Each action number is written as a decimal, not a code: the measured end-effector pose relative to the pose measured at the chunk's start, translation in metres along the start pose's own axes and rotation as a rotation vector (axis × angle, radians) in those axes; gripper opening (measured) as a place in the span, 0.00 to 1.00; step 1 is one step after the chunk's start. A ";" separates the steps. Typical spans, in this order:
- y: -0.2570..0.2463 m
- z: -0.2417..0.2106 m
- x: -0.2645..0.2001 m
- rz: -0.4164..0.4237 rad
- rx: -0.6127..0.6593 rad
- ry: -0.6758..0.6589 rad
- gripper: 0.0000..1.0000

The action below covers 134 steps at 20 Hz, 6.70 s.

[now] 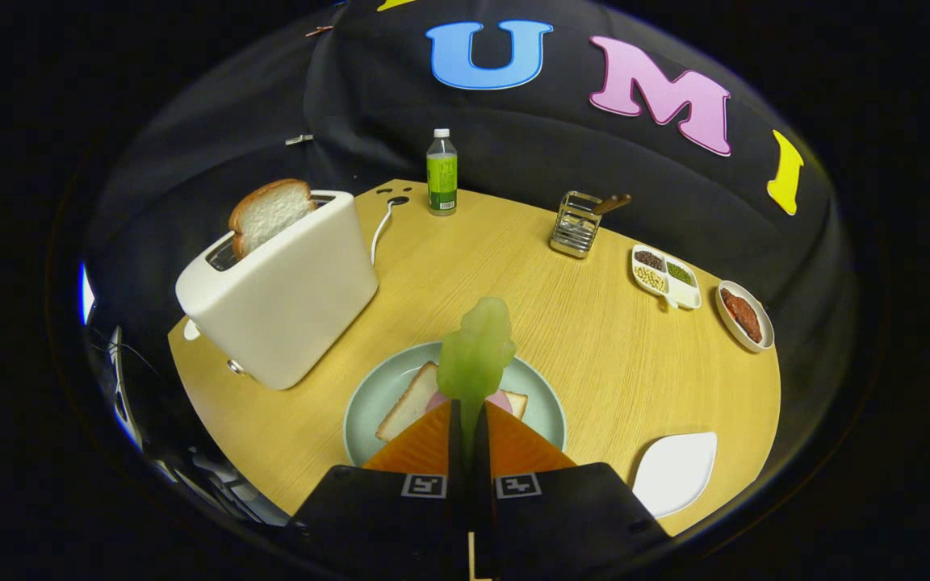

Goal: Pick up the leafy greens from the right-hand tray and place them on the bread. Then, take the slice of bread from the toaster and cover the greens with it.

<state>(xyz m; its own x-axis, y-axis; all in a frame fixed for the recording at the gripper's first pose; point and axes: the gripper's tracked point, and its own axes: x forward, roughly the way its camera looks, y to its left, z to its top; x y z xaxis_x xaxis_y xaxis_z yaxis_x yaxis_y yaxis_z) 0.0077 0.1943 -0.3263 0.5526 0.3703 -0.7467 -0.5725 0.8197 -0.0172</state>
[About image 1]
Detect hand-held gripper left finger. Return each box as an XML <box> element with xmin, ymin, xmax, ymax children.
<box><xmin>287</xmin><ymin>399</ymin><xmax>470</xmax><ymax>581</ymax></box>

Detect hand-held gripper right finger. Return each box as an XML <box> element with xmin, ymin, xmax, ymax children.
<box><xmin>473</xmin><ymin>401</ymin><xmax>670</xmax><ymax>581</ymax></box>

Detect green lettuce leaf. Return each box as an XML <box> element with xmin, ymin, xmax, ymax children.
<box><xmin>436</xmin><ymin>296</ymin><xmax>517</xmax><ymax>441</ymax></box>

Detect toasted white bread slice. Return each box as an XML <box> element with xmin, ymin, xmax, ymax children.
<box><xmin>228</xmin><ymin>178</ymin><xmax>318</xmax><ymax>261</ymax></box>

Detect pink ham slice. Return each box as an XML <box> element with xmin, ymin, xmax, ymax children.
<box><xmin>425</xmin><ymin>389</ymin><xmax>514</xmax><ymax>416</ymax></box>

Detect bread slice with brown crust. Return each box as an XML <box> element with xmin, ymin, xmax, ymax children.
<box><xmin>375</xmin><ymin>361</ymin><xmax>529</xmax><ymax>442</ymax></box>

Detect pale green round plate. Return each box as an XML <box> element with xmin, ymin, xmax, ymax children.
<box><xmin>342</xmin><ymin>341</ymin><xmax>568</xmax><ymax>467</ymax></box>

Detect white leaf-shaped plate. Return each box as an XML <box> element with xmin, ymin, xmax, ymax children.
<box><xmin>631</xmin><ymin>431</ymin><xmax>718</xmax><ymax>520</ymax></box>

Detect white toaster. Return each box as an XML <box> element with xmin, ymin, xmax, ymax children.
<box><xmin>175</xmin><ymin>190</ymin><xmax>379</xmax><ymax>391</ymax></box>

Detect dark metal equipment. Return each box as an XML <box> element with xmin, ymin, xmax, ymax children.
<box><xmin>106</xmin><ymin>323</ymin><xmax>292</xmax><ymax>529</ymax></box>

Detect white divided dish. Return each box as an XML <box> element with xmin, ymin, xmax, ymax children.
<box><xmin>630</xmin><ymin>244</ymin><xmax>703</xmax><ymax>311</ymax></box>

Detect green label water bottle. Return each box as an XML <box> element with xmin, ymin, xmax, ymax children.
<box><xmin>425</xmin><ymin>128</ymin><xmax>459</xmax><ymax>217</ymax></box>

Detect reddish brown meat slices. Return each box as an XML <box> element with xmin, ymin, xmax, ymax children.
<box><xmin>722</xmin><ymin>288</ymin><xmax>763</xmax><ymax>344</ymax></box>

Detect small white round plate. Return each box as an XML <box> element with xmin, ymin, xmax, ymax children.
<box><xmin>714</xmin><ymin>279</ymin><xmax>776</xmax><ymax>354</ymax></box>

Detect white toaster cable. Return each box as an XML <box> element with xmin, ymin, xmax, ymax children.
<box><xmin>370</xmin><ymin>198</ymin><xmax>401</xmax><ymax>267</ymax></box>

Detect metal wire utensil holder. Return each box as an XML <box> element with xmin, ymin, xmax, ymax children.
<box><xmin>549</xmin><ymin>190</ymin><xmax>603</xmax><ymax>260</ymax></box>

